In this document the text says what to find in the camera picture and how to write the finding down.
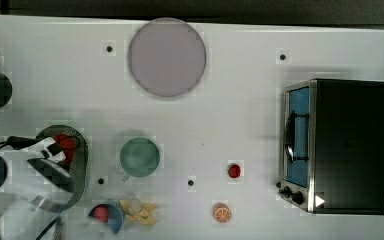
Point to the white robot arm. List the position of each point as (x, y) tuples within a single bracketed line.
[(30, 169)]

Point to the red ball in bowl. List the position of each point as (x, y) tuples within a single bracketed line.
[(101, 213)]

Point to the silver toaster oven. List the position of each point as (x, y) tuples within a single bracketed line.
[(332, 147)]

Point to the blue bowl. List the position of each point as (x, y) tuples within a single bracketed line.
[(116, 217)]

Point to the small red toy fruit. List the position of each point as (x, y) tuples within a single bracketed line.
[(234, 171)]

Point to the orange half toy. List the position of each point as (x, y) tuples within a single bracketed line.
[(221, 213)]

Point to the red ketchup bottle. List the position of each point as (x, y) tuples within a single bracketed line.
[(68, 144)]

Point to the peeled toy banana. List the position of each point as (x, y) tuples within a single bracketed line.
[(136, 211)]

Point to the grey round plate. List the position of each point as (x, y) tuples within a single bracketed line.
[(167, 57)]

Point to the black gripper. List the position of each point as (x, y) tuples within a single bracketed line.
[(47, 162)]

